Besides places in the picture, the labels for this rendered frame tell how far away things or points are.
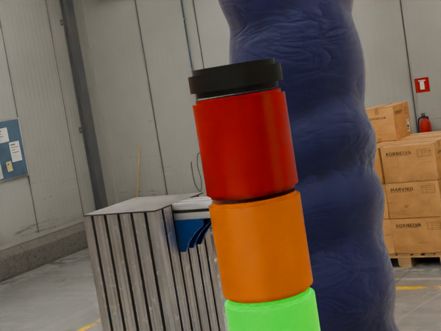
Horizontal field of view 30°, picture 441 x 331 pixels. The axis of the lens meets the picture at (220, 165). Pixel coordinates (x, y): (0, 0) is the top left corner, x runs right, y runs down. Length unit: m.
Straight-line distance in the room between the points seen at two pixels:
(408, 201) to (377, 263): 7.79
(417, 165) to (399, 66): 3.04
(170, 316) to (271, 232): 1.80
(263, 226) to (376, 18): 11.55
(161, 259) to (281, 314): 1.76
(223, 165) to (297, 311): 0.09
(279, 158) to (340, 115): 0.94
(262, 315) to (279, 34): 0.94
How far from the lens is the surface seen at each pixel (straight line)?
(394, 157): 9.15
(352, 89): 1.39
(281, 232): 0.43
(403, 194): 9.20
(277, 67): 0.43
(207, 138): 0.43
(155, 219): 2.17
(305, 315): 0.44
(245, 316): 0.44
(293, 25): 1.34
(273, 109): 0.42
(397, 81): 11.90
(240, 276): 0.43
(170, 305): 2.21
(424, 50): 11.76
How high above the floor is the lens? 2.33
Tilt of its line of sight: 6 degrees down
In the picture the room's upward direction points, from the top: 9 degrees counter-clockwise
